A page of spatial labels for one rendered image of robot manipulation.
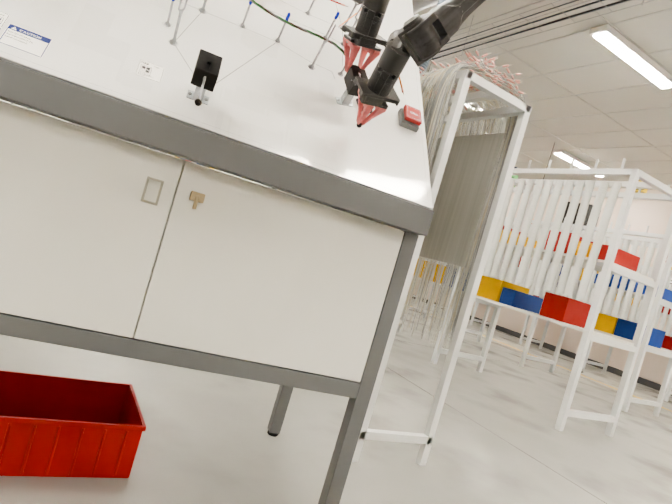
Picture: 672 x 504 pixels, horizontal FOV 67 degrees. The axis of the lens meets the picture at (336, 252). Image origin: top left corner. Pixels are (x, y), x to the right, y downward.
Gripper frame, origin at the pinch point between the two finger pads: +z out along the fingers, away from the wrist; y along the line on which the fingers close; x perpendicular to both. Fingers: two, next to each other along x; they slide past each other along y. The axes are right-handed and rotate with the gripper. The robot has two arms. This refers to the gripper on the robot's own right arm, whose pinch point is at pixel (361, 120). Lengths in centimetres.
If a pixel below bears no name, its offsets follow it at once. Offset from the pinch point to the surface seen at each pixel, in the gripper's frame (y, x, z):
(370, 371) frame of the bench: -8, 46, 41
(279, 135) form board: 20.2, 4.3, 5.1
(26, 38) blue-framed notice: 70, -9, 2
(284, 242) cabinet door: 16.9, 21.8, 21.6
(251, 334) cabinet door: 23, 37, 37
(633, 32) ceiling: -373, -250, 20
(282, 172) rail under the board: 20.4, 13.4, 8.0
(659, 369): -764, -86, 391
